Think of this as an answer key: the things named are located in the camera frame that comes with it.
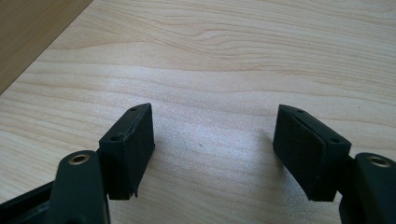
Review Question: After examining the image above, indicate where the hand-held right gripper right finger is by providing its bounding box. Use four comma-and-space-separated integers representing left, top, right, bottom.
273, 104, 353, 203

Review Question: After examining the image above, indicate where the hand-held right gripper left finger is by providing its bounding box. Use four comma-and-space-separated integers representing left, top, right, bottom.
98, 103, 156, 201

